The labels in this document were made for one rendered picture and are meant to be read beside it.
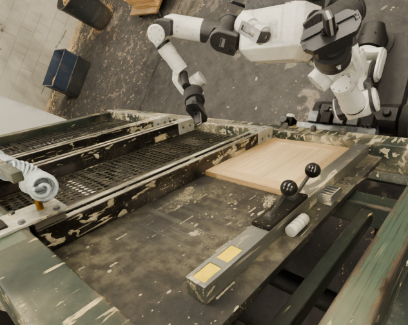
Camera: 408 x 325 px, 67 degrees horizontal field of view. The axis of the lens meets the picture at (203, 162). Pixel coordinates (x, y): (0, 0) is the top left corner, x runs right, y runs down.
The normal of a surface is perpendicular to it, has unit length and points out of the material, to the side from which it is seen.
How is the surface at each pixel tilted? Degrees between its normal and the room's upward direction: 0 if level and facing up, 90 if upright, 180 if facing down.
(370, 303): 57
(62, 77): 90
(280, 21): 23
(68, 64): 90
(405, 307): 0
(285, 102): 0
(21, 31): 90
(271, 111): 0
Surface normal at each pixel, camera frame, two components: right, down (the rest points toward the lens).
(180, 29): -0.31, 0.54
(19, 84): 0.70, 0.26
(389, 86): -0.62, -0.24
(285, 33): -0.68, 0.15
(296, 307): -0.09, -0.94
